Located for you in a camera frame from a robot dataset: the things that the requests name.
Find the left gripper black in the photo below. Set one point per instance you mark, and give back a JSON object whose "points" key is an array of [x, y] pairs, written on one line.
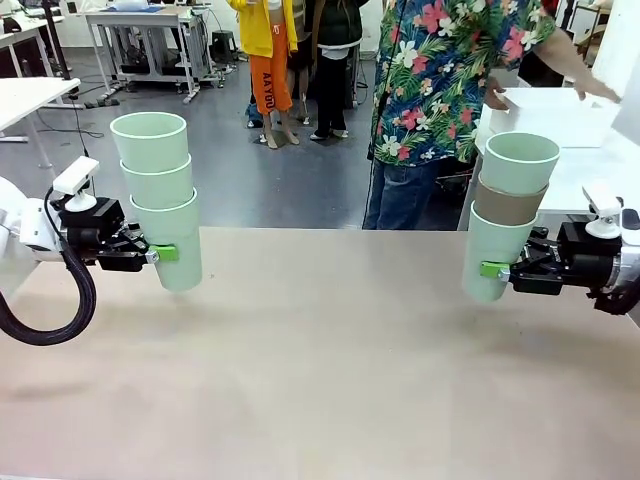
{"points": [[92, 240]]}

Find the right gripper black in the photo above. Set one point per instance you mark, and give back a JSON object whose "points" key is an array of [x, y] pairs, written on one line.
{"points": [[585, 257]]}

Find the light green plastic cup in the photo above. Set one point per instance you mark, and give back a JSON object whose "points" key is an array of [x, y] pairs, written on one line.
{"points": [[520, 170], [157, 182], [175, 250], [150, 145], [492, 240]]}

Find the brown plastic cup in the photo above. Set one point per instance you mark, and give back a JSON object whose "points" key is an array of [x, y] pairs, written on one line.
{"points": [[507, 202]]}

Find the white plastic storage basket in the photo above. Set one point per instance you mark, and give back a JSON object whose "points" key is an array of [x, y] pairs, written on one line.
{"points": [[550, 122]]}

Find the person's left forearm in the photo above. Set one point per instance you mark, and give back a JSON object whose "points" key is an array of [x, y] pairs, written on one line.
{"points": [[562, 55]]}

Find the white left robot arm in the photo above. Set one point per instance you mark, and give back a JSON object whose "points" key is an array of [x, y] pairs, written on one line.
{"points": [[25, 235]]}

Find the person's right hand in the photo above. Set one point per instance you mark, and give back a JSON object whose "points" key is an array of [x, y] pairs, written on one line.
{"points": [[496, 100]]}

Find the person's left hand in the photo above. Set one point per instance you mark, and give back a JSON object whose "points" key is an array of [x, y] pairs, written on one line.
{"points": [[597, 89]]}

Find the white side table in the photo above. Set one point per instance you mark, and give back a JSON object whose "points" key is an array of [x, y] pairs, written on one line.
{"points": [[585, 165]]}

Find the black office chair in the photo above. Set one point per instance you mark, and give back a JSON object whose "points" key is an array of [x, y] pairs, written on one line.
{"points": [[452, 185]]}

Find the white desk with stand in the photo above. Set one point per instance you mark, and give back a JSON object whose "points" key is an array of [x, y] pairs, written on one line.
{"points": [[30, 100]]}

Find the person in floral shirt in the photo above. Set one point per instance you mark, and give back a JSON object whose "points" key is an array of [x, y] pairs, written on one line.
{"points": [[430, 100]]}

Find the grey metal workbench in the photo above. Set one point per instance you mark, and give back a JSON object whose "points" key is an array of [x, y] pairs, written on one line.
{"points": [[150, 35]]}

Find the black stand pole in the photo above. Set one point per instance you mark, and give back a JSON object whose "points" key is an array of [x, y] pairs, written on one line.
{"points": [[56, 40]]}

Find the bystander in yellow jacket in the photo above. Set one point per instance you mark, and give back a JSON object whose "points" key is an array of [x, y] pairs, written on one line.
{"points": [[267, 65]]}

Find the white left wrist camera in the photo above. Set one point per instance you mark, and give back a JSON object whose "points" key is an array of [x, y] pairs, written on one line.
{"points": [[75, 177]]}

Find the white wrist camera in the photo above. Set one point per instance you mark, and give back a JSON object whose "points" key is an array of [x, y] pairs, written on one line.
{"points": [[75, 177], [602, 202]]}

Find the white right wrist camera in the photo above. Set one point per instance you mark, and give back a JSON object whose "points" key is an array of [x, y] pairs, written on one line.
{"points": [[602, 202]]}

